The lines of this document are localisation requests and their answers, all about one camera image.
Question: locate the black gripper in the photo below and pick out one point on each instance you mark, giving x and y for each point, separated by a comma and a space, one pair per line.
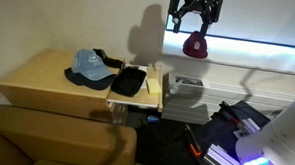
197, 3

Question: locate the light blue baseball cap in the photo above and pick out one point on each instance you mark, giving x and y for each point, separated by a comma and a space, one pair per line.
88, 65

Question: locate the navy baseball cap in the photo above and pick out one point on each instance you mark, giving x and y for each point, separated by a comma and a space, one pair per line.
97, 85

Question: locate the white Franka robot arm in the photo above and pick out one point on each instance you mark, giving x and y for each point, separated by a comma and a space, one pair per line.
285, 132

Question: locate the maroon red cap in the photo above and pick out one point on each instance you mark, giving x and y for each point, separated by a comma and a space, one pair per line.
195, 48

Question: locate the light wooden cabinet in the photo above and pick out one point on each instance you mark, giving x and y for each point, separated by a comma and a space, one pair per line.
37, 74

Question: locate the small picture label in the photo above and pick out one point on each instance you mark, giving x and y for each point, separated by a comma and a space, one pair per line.
189, 81

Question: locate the white window sill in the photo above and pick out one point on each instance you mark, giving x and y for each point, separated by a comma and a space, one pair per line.
249, 53

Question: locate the yellow sponge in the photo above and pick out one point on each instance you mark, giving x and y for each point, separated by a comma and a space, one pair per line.
153, 86

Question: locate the white radiator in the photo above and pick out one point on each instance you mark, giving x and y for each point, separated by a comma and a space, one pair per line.
186, 107

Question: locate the black plastic tray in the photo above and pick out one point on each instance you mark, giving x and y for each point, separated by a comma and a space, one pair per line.
127, 83

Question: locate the black red screwdriver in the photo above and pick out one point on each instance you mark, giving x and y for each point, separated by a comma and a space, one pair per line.
229, 114

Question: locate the small blue item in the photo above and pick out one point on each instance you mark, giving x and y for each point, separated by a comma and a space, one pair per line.
153, 119

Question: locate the clear plastic box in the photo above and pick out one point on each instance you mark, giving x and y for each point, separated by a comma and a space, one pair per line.
117, 113

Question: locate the white blocks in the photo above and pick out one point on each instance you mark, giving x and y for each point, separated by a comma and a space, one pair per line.
249, 127

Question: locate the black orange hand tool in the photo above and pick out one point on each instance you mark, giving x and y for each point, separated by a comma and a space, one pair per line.
195, 149

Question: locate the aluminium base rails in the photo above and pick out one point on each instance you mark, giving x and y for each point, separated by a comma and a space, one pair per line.
221, 159

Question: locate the tan leather armchair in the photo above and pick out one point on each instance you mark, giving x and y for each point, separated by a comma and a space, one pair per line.
51, 138

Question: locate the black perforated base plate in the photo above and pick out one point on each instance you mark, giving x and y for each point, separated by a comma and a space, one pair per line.
218, 135

